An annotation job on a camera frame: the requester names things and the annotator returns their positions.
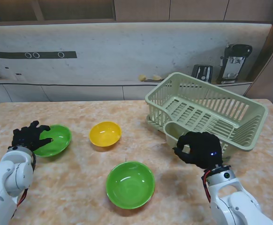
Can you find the white counter cabinet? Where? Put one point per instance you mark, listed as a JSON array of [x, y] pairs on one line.
[[80, 92]]

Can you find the black silver coffee machine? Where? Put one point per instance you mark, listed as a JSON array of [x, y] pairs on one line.
[[235, 63]]

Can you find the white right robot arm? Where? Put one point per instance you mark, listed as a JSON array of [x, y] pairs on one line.
[[223, 185]]

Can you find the brown wooden side panel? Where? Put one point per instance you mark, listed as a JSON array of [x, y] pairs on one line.
[[267, 70]]

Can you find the small white box black mark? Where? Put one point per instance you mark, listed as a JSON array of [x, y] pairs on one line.
[[8, 72], [19, 77]]

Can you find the green plastic bowl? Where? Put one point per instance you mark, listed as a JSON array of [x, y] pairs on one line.
[[129, 185], [59, 140]]

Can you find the black wall socket rail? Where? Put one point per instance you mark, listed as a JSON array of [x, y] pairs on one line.
[[14, 54]]

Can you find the dark flat serving board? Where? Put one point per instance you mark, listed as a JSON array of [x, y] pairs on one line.
[[154, 80]]

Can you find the light green plastic dish rack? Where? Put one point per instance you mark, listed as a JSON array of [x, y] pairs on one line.
[[171, 136]]

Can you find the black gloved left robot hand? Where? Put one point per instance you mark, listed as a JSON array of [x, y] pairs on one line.
[[28, 136]]

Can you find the black toaster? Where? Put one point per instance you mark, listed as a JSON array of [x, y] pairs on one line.
[[202, 72]]

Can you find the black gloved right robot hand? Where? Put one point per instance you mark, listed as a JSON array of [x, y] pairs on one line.
[[204, 150]]

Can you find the small yellow food piece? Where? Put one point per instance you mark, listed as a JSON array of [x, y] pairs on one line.
[[142, 77], [156, 77]]

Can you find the wooden wall cabinet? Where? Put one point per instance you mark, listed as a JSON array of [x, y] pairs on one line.
[[141, 9]]

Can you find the yellow plastic bowl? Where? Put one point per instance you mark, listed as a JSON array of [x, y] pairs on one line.
[[104, 133]]

